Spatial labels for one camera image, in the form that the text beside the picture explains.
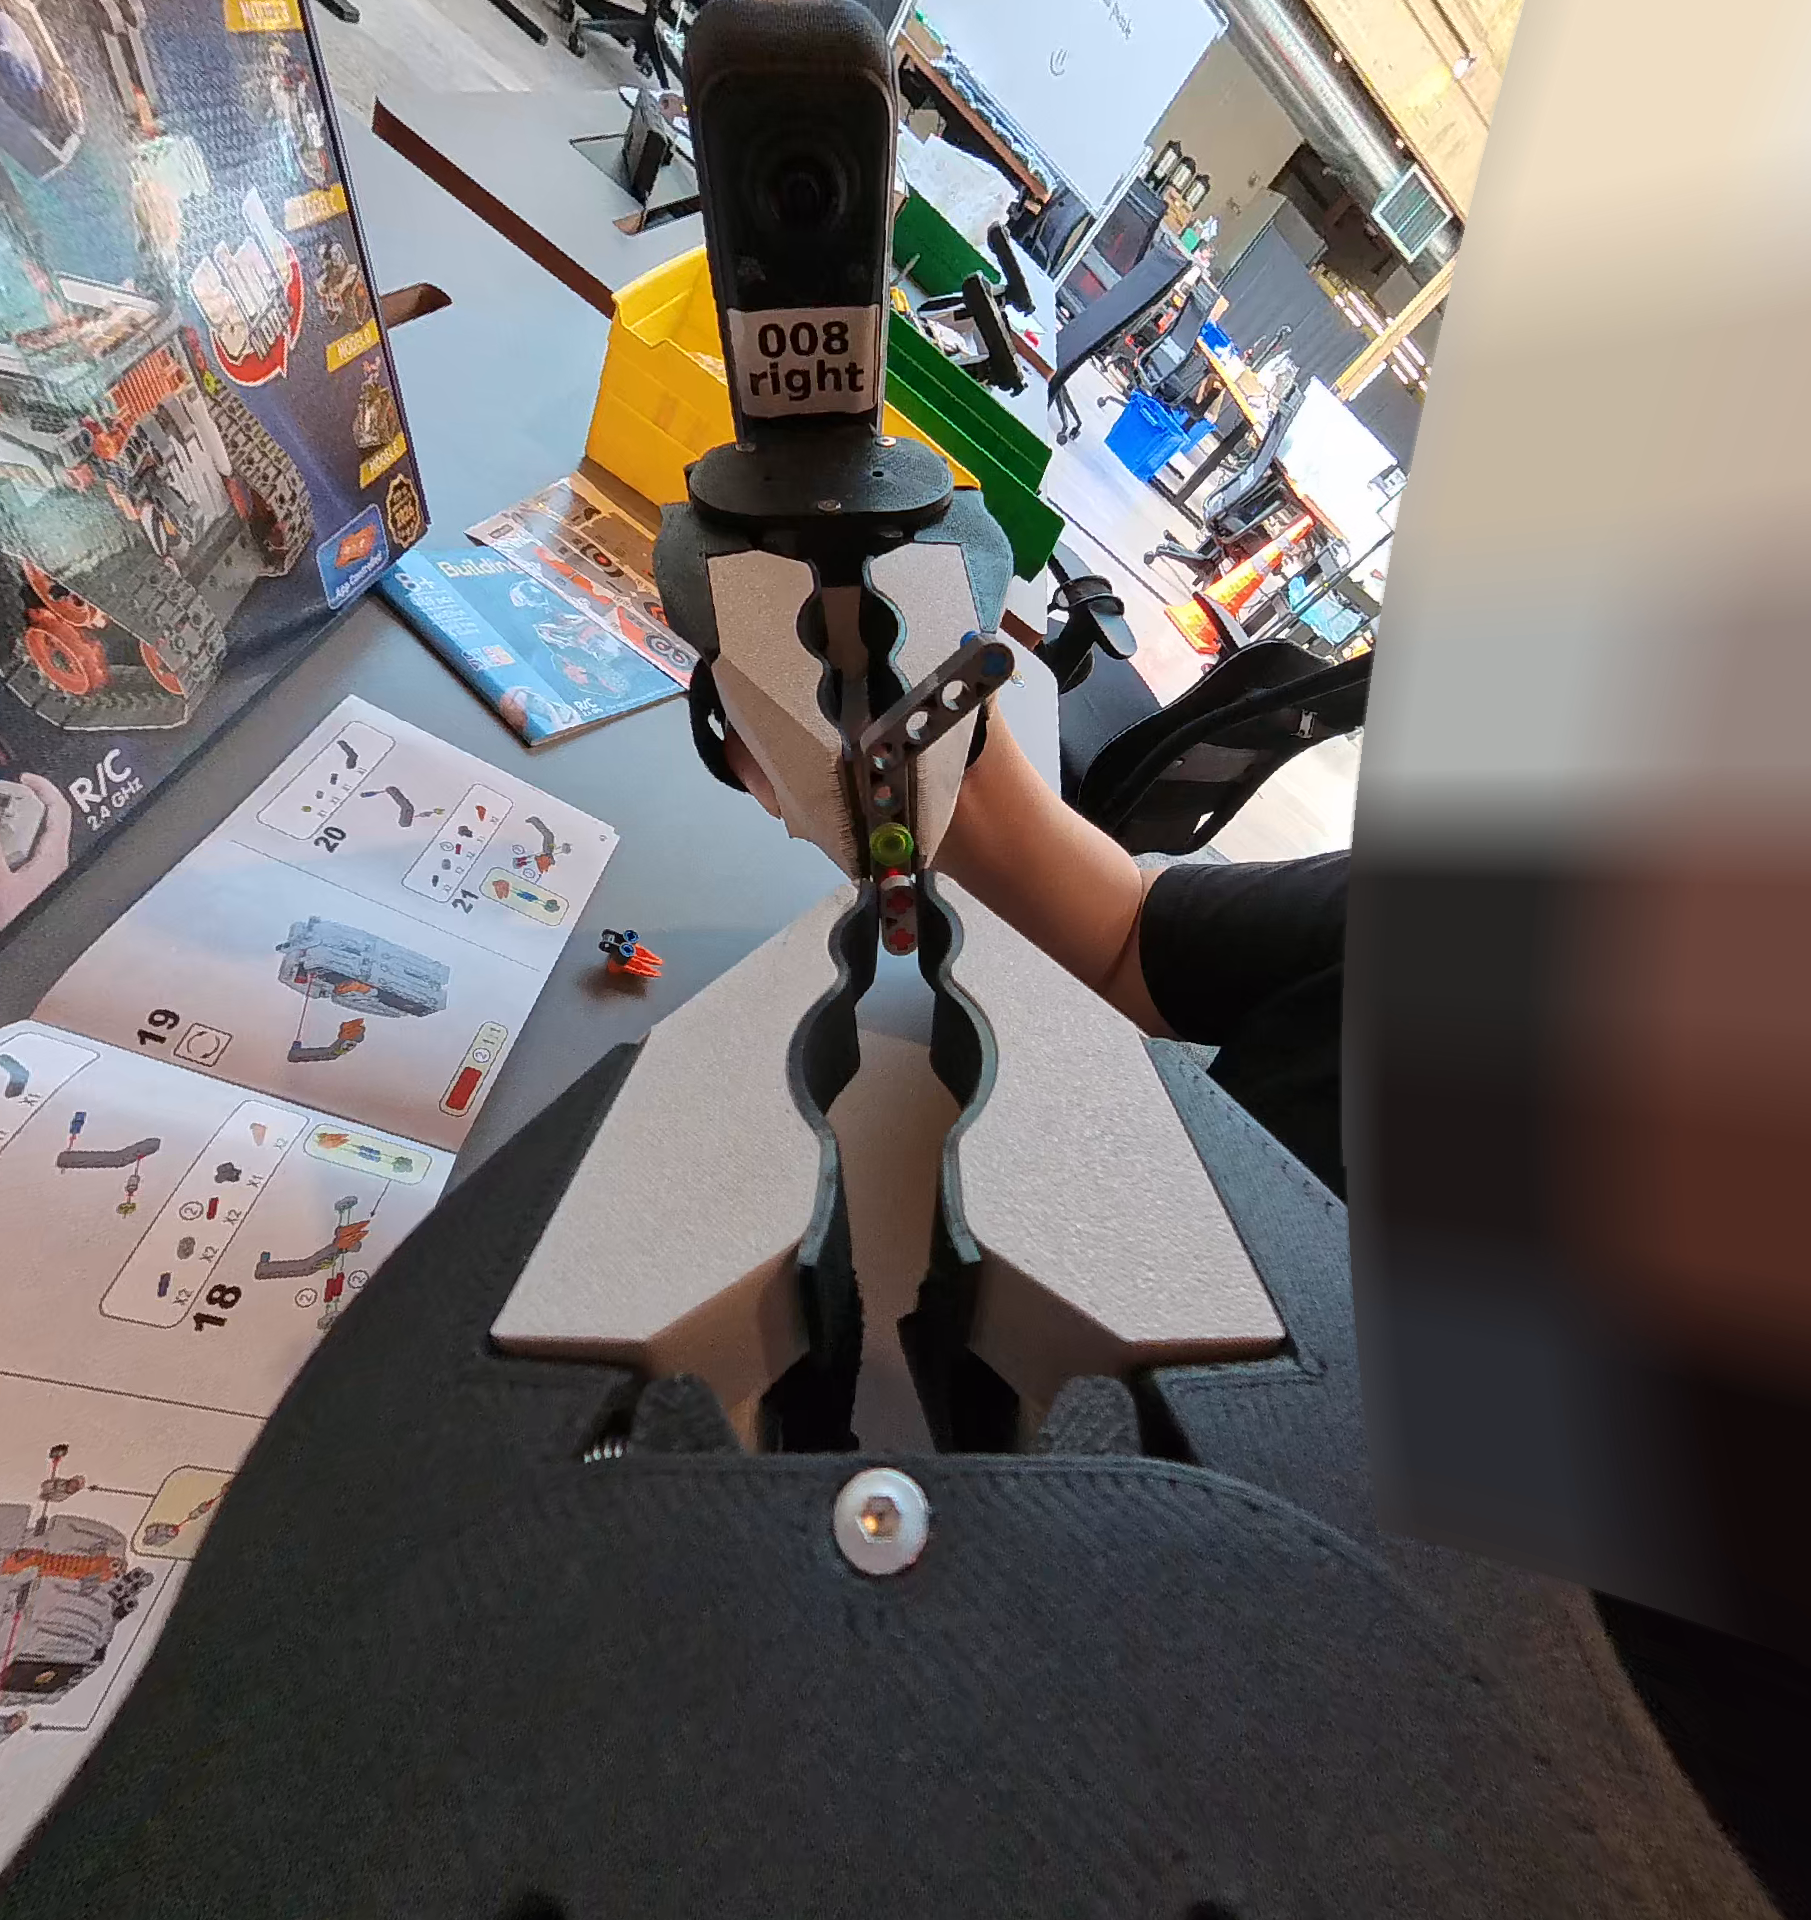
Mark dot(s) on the blue instruction booklet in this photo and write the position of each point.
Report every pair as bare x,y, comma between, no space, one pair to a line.
501,632

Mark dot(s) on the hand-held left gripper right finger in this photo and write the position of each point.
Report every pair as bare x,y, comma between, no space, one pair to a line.
1100,1199

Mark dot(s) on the toy vehicle kit box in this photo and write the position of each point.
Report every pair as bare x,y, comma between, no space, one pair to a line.
126,376

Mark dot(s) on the white board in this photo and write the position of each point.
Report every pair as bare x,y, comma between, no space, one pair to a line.
1084,90

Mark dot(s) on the black swivel chair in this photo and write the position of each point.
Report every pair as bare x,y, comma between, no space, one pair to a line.
1002,323

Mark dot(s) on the person's black shirt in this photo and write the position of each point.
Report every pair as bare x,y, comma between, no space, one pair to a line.
1264,990

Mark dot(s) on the grey red toy connector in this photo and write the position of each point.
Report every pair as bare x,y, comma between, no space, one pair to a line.
899,912

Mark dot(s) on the computer monitor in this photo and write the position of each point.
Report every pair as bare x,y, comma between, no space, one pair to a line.
1331,466

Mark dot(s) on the green storage bin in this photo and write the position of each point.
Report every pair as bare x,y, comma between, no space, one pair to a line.
1018,520
943,239
981,406

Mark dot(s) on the blue plastic crate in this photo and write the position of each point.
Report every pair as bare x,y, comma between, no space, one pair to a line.
1149,434

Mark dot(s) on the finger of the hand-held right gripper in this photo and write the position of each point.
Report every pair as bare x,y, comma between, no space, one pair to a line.
765,660
934,598

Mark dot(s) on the orange white leaflet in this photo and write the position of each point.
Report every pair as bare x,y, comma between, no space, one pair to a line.
575,554

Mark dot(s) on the grey angled toy beam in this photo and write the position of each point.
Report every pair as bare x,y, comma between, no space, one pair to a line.
919,719

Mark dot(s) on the orange white cone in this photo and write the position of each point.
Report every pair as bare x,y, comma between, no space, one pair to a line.
1250,579

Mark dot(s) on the person's right hand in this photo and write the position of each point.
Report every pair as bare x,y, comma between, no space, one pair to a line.
754,785

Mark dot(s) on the black office chair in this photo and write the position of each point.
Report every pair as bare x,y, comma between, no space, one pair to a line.
1236,749

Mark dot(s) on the green round toy stud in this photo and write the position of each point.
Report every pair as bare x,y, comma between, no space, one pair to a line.
894,843

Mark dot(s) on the small orange blue toy part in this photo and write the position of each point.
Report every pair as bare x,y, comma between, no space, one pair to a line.
631,958

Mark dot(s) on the person's right forearm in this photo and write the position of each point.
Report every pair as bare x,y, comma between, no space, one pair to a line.
1055,869

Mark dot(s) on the yellow storage bin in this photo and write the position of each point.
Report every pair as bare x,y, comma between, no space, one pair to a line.
648,391

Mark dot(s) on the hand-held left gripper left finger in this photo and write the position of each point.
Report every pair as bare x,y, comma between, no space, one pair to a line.
667,1186

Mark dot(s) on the open instruction manual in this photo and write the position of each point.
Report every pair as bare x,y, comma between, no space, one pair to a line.
395,884

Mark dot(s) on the blue toy pin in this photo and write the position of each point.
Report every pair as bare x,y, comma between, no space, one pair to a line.
996,659

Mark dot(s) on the black monitor stand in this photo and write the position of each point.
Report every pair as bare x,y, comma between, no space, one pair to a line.
642,142

